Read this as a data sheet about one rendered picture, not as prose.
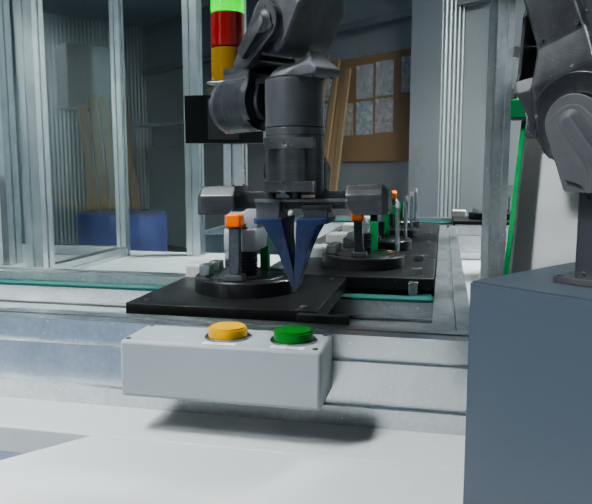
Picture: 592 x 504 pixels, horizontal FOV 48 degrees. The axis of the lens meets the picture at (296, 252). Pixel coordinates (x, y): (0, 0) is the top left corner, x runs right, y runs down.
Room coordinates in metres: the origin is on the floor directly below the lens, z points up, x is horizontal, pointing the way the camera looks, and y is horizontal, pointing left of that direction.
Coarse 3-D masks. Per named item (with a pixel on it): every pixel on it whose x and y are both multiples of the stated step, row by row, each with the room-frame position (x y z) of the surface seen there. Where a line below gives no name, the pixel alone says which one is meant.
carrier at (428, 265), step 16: (368, 224) 1.11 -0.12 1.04; (368, 240) 1.10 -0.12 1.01; (320, 256) 1.21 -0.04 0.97; (336, 256) 1.07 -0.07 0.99; (352, 256) 1.06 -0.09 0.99; (368, 256) 1.08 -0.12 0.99; (384, 256) 1.08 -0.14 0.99; (400, 256) 1.08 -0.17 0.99; (320, 272) 1.03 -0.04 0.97; (336, 272) 1.03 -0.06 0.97; (352, 272) 1.03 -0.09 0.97; (368, 272) 1.03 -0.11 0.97; (384, 272) 1.03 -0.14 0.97; (400, 272) 1.04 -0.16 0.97; (432, 272) 1.04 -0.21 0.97; (352, 288) 1.00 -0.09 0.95; (368, 288) 1.00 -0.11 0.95; (384, 288) 0.99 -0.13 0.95; (400, 288) 0.98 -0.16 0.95; (432, 288) 0.97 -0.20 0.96
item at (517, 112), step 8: (528, 24) 0.91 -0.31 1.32; (528, 32) 0.92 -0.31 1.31; (528, 40) 0.92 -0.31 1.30; (520, 48) 0.84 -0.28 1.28; (528, 48) 0.93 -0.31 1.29; (536, 48) 0.98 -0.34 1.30; (520, 56) 0.84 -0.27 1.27; (528, 56) 0.94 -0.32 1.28; (520, 64) 0.83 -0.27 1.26; (528, 64) 0.92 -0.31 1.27; (520, 72) 0.83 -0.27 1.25; (528, 72) 0.89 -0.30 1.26; (520, 80) 0.82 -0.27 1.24; (512, 96) 0.76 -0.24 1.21; (512, 104) 0.75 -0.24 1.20; (520, 104) 0.75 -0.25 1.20; (512, 112) 0.75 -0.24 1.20; (520, 112) 0.75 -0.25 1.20; (512, 120) 0.76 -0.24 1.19
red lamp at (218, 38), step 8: (216, 16) 1.00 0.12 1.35; (224, 16) 1.00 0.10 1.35; (232, 16) 1.00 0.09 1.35; (240, 16) 1.01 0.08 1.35; (216, 24) 1.00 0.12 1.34; (224, 24) 1.00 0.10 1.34; (232, 24) 1.00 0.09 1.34; (240, 24) 1.01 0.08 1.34; (216, 32) 1.00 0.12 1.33; (224, 32) 1.00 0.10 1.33; (232, 32) 1.00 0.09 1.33; (240, 32) 1.01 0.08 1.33; (216, 40) 1.00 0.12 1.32; (224, 40) 1.00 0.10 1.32; (232, 40) 1.00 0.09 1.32; (240, 40) 1.01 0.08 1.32
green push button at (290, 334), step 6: (276, 330) 0.66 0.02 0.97; (282, 330) 0.66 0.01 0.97; (288, 330) 0.66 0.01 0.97; (294, 330) 0.66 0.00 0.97; (300, 330) 0.66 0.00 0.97; (306, 330) 0.66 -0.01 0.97; (312, 330) 0.66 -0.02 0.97; (276, 336) 0.65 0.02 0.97; (282, 336) 0.64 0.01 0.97; (288, 336) 0.64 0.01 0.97; (294, 336) 0.64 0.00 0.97; (300, 336) 0.64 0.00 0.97; (306, 336) 0.65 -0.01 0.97; (312, 336) 0.66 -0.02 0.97; (282, 342) 0.64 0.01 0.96; (288, 342) 0.64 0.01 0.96; (294, 342) 0.64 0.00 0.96; (300, 342) 0.64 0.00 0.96; (306, 342) 0.65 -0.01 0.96
